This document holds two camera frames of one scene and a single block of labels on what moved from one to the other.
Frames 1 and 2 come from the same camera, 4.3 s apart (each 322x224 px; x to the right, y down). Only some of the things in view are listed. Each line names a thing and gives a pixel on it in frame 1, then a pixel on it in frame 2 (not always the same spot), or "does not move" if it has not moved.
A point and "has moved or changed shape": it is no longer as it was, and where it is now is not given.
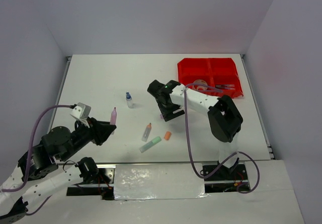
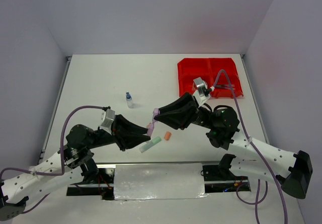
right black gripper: x=169 y=115 to x=177 y=119
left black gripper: x=100 y=130 to x=122 y=129
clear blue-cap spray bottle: x=129 y=99 does not move
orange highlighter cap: x=167 y=135 does not move
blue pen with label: x=224 y=85 does not move
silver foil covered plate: x=160 y=181 does not move
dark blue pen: x=220 y=88 does not move
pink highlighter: x=113 y=117 has moved or changed shape
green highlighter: x=150 y=144 does not move
